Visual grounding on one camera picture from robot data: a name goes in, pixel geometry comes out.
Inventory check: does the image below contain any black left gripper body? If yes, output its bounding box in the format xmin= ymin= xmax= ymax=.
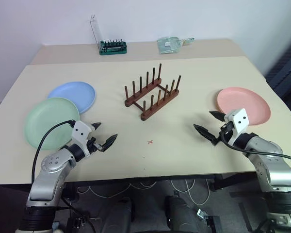
xmin=86 ymin=136 xmax=105 ymax=154

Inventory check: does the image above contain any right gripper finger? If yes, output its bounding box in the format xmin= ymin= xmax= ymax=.
xmin=209 ymin=110 xmax=226 ymax=122
xmin=193 ymin=124 xmax=221 ymax=147

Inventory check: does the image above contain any white floor cable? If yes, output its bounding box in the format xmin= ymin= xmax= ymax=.
xmin=75 ymin=179 xmax=211 ymax=206

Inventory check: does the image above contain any dark ribbed radiator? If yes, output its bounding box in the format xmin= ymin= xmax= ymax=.
xmin=265 ymin=40 xmax=291 ymax=102

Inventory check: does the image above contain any red plate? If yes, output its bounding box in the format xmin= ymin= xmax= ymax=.
xmin=216 ymin=87 xmax=272 ymax=126

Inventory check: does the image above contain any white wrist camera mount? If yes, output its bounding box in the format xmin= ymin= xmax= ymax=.
xmin=224 ymin=108 xmax=251 ymax=147
xmin=70 ymin=120 xmax=93 ymax=158

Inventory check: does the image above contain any teal packaged cloth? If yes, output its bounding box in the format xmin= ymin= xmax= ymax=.
xmin=157 ymin=36 xmax=184 ymax=54

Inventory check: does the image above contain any blue plate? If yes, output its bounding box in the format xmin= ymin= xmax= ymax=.
xmin=47 ymin=81 xmax=97 ymax=115

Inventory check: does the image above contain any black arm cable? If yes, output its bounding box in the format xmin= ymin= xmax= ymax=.
xmin=31 ymin=119 xmax=76 ymax=184
xmin=220 ymin=130 xmax=291 ymax=165

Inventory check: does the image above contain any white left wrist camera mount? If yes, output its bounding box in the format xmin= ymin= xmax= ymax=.
xmin=70 ymin=120 xmax=93 ymax=158

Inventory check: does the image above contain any green screwdriver bit case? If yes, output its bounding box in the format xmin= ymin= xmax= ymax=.
xmin=90 ymin=14 xmax=128 ymax=56

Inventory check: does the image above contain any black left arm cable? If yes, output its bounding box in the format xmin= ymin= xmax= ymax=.
xmin=31 ymin=119 xmax=76 ymax=184

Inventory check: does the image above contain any green plate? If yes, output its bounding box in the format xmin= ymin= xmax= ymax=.
xmin=24 ymin=97 xmax=81 ymax=150

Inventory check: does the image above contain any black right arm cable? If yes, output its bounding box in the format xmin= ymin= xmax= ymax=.
xmin=220 ymin=130 xmax=291 ymax=165

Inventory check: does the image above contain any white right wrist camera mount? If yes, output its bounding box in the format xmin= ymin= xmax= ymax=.
xmin=224 ymin=108 xmax=251 ymax=147

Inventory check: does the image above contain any dark rounded robot leg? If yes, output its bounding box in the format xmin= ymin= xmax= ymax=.
xmin=102 ymin=197 xmax=134 ymax=233
xmin=164 ymin=195 xmax=198 ymax=233

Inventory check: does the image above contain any metal floor bracket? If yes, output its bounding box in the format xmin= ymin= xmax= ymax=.
xmin=195 ymin=208 xmax=208 ymax=220

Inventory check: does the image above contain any wooden dish rack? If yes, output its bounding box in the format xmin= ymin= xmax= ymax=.
xmin=124 ymin=63 xmax=182 ymax=121

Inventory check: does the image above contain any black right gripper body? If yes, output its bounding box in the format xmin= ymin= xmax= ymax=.
xmin=219 ymin=121 xmax=235 ymax=141

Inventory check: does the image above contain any black table frame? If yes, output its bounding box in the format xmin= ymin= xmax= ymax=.
xmin=60 ymin=173 xmax=259 ymax=202

